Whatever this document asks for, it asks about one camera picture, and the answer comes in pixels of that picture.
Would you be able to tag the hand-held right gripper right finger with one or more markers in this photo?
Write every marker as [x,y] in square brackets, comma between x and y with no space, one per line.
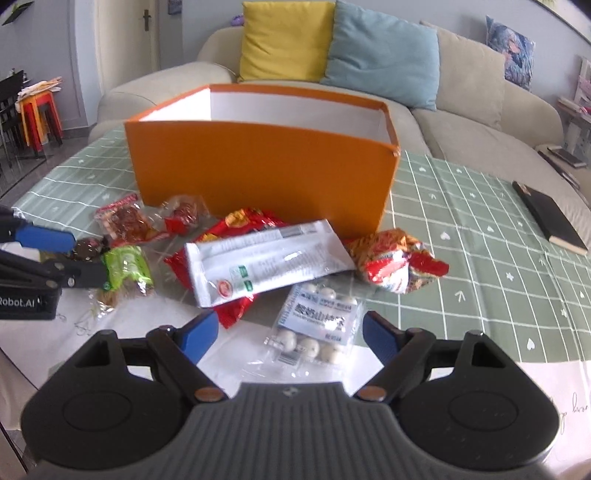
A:
[377,337]

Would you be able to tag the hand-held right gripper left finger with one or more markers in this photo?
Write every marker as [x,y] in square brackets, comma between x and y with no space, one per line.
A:
[201,333]

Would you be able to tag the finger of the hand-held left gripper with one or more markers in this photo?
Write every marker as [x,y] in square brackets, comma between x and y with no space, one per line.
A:
[44,238]
[85,275]

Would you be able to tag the dark brown snack packet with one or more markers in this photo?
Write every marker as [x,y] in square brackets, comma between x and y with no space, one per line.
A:
[87,249]

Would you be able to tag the green snack packet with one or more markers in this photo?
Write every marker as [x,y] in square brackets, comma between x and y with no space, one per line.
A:
[127,267]

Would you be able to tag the red dried meat packet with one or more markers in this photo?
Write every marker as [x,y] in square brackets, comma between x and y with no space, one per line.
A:
[127,221]

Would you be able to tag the red orange stick snack bag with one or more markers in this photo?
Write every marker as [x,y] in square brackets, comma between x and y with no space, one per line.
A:
[392,263]

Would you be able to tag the long white snack packet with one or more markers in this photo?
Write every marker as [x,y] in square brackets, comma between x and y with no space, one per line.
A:
[268,263]

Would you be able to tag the orange cardboard box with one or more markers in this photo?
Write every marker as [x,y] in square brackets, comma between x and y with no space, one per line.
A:
[263,170]

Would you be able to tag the clear packet of red snacks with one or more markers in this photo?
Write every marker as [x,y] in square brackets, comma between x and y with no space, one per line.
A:
[184,213]

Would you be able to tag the clear packet of white balls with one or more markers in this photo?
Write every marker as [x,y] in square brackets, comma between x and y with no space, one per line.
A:
[318,323]

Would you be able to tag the large red snack bag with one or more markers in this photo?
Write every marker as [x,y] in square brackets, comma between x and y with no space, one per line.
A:
[244,220]

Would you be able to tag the red stool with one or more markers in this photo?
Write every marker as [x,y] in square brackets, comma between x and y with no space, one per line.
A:
[44,115]

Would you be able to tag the black chair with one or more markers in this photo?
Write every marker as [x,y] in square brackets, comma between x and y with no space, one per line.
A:
[10,115]

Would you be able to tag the green checked tablecloth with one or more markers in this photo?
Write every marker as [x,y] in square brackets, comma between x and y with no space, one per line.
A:
[461,230]

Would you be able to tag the papers on stool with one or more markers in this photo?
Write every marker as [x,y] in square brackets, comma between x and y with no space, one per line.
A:
[39,87]

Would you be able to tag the black notebook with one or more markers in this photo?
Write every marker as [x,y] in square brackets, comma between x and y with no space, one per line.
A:
[549,217]

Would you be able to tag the beige sofa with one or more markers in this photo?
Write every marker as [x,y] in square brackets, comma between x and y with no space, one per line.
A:
[466,134]

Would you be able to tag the black flat device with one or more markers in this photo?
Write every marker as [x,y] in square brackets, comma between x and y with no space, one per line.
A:
[561,170]

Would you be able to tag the beige back cushion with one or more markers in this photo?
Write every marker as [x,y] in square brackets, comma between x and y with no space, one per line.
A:
[471,78]

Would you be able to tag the light blue pillow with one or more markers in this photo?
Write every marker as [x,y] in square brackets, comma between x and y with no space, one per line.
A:
[383,55]

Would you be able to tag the purple plush toy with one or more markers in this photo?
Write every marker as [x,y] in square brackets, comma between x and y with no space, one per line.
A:
[237,20]

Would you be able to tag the yellow pillow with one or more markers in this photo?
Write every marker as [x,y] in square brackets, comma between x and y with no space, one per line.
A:
[284,41]

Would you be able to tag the white book shelf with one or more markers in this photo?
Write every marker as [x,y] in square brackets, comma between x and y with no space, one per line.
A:
[579,106]

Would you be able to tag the printed figure pillow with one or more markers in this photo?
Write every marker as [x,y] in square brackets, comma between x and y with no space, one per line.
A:
[510,50]

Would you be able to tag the wall poster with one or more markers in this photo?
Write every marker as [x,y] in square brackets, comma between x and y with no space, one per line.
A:
[175,5]

